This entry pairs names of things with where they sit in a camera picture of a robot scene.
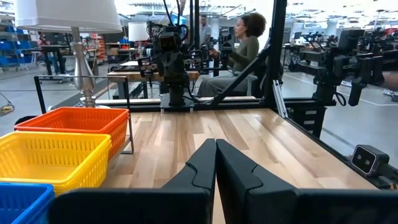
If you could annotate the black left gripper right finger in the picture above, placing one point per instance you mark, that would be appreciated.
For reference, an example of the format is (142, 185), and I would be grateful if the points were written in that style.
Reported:
(245, 193)

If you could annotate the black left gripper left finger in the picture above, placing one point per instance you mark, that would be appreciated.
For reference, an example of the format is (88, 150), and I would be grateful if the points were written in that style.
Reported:
(202, 174)

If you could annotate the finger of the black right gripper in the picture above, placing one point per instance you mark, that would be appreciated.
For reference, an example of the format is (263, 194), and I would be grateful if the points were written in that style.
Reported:
(168, 68)
(180, 68)

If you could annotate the yellow plastic basket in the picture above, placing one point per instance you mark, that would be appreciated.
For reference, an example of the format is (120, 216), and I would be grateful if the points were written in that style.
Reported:
(107, 152)
(46, 161)
(99, 169)

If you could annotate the blue plastic basket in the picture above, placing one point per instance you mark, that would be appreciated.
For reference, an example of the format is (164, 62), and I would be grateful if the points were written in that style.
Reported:
(46, 205)
(42, 219)
(21, 205)

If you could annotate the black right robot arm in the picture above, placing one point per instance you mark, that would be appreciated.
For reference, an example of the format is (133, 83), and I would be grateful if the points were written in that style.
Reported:
(177, 93)

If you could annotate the person's forearm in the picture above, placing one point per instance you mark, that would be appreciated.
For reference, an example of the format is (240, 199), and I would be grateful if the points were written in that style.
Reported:
(391, 81)

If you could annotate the wooden workbench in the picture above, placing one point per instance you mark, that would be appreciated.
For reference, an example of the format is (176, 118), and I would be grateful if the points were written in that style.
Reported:
(136, 76)

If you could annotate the person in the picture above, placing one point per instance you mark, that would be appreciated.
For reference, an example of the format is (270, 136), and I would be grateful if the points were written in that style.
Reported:
(245, 53)
(205, 34)

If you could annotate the white shade silver table lamp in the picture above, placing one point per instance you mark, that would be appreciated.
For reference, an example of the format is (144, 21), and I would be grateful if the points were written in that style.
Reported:
(68, 15)

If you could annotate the blue storage bin rack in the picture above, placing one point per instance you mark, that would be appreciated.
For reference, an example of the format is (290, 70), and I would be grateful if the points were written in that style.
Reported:
(15, 46)

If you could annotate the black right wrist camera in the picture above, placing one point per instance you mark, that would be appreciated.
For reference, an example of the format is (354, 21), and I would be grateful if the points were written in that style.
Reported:
(168, 39)

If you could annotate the black aluminium rig frame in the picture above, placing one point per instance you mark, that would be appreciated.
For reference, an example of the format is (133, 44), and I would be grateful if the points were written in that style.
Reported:
(275, 46)

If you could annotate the silver metal bracket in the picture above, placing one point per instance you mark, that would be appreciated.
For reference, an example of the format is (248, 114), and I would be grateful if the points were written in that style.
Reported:
(280, 96)

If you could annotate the table-level camera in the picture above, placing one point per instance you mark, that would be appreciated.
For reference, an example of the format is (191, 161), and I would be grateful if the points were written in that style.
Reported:
(368, 158)

